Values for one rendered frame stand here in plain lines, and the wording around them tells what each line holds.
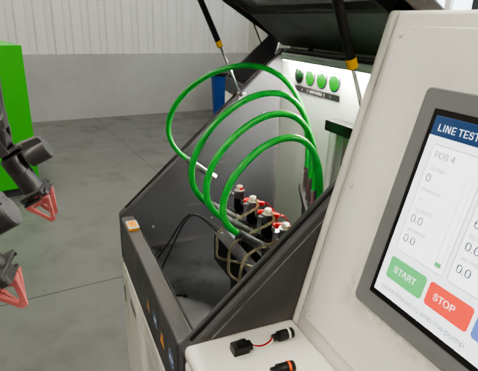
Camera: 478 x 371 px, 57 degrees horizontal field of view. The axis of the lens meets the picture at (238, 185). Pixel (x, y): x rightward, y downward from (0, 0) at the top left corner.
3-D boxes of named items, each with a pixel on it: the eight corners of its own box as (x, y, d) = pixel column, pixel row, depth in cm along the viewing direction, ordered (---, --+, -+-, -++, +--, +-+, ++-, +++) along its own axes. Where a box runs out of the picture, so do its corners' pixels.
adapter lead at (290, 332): (234, 358, 76) (234, 348, 75) (229, 350, 78) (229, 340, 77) (294, 340, 81) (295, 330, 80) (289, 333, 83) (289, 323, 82)
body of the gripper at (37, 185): (50, 182, 127) (34, 160, 124) (45, 195, 118) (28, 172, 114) (30, 193, 126) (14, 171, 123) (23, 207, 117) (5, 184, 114)
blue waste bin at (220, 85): (204, 116, 752) (204, 70, 726) (234, 113, 780) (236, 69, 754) (219, 123, 704) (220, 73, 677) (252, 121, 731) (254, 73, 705)
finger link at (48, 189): (67, 205, 130) (48, 179, 126) (64, 214, 123) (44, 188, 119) (46, 216, 129) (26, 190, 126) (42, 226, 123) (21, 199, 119)
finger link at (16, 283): (44, 284, 91) (16, 250, 87) (38, 305, 84) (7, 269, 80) (15, 300, 91) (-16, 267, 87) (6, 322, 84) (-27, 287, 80)
